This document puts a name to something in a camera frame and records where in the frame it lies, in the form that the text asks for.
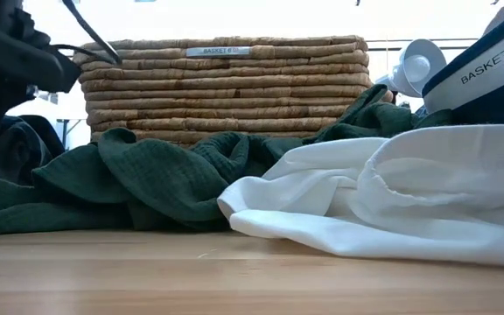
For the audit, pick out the dark denim jeans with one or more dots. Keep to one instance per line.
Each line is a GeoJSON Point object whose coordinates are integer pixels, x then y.
{"type": "Point", "coordinates": [20, 149]}

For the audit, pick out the black pole stand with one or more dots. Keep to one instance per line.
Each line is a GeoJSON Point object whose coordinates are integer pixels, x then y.
{"type": "Point", "coordinates": [64, 131]}

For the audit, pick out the dark green muslin garment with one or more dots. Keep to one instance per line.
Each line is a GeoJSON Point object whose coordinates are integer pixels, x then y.
{"type": "Point", "coordinates": [160, 175]}

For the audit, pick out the woven wicker basket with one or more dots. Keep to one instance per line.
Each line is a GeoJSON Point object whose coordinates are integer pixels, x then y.
{"type": "Point", "coordinates": [217, 87]}

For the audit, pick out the white desk lamp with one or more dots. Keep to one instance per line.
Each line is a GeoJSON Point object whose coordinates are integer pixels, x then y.
{"type": "Point", "coordinates": [418, 65]}

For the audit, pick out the navy fabric bin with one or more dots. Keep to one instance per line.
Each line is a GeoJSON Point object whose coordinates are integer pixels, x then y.
{"type": "Point", "coordinates": [488, 70]}

